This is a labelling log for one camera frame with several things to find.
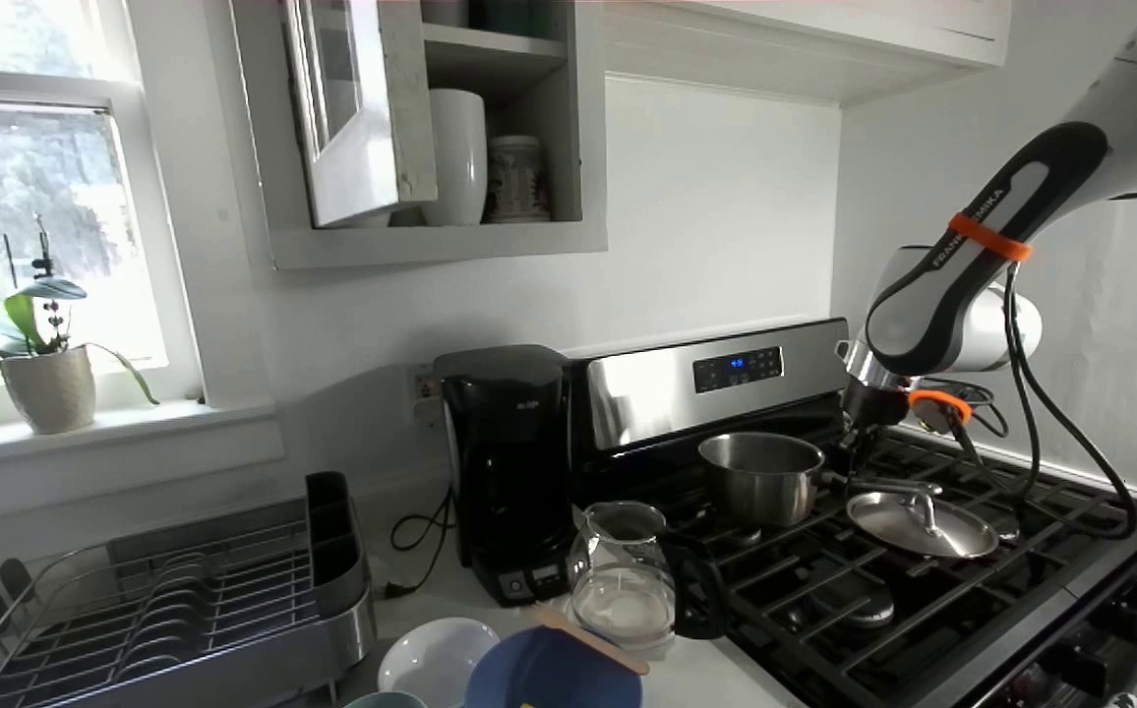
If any black utensil holder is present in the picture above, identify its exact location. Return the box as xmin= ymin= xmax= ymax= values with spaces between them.
xmin=303 ymin=468 xmax=374 ymax=613

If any black coffee maker cord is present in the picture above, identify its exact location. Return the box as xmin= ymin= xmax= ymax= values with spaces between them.
xmin=386 ymin=484 xmax=463 ymax=601

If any teal cup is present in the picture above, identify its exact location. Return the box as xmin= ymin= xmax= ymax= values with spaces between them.
xmin=343 ymin=683 xmax=428 ymax=708

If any metal dish rack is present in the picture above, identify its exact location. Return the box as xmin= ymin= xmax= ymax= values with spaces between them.
xmin=0 ymin=468 xmax=381 ymax=708

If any grey open wall cabinet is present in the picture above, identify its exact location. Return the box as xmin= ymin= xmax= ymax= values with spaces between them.
xmin=225 ymin=0 xmax=615 ymax=276

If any blue bowl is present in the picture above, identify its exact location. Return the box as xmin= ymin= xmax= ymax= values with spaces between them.
xmin=461 ymin=627 xmax=648 ymax=708

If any white cabinet above stove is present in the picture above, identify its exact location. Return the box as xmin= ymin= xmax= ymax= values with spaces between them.
xmin=602 ymin=0 xmax=1017 ymax=108

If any glass cabinet door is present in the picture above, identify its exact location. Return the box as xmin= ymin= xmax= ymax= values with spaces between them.
xmin=281 ymin=0 xmax=442 ymax=234

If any glass jar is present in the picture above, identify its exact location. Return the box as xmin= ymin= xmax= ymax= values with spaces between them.
xmin=484 ymin=130 xmax=554 ymax=227

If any black gas stove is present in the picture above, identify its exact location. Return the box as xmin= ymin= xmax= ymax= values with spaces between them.
xmin=563 ymin=315 xmax=1137 ymax=708

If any black coffee maker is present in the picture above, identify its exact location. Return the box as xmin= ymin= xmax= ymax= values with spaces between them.
xmin=428 ymin=341 xmax=583 ymax=610

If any stainless steel saucepan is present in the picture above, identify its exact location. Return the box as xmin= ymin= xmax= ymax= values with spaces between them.
xmin=695 ymin=429 xmax=859 ymax=531

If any stainless steel pot lid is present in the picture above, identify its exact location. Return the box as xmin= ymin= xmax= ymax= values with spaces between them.
xmin=842 ymin=480 xmax=1003 ymax=565

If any glass coffee carafe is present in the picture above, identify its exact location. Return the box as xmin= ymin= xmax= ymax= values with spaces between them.
xmin=563 ymin=497 xmax=728 ymax=649

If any white bowl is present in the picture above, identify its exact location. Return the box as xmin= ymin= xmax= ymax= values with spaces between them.
xmin=374 ymin=613 xmax=504 ymax=708

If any orange cable strap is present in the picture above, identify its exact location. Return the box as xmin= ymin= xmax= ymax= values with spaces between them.
xmin=948 ymin=209 xmax=1036 ymax=266
xmin=904 ymin=384 xmax=981 ymax=425

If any wall power outlet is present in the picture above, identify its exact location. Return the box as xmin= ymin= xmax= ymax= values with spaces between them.
xmin=404 ymin=357 xmax=445 ymax=429

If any potted plant in white pot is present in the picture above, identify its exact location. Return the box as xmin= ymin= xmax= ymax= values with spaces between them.
xmin=0 ymin=234 xmax=164 ymax=441

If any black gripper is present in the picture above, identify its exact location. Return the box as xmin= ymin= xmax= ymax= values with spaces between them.
xmin=836 ymin=370 xmax=922 ymax=480

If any white ceramic pitcher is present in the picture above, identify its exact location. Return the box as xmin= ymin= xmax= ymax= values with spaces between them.
xmin=425 ymin=88 xmax=492 ymax=227

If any white framed window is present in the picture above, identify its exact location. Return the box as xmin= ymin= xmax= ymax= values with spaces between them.
xmin=0 ymin=0 xmax=204 ymax=436

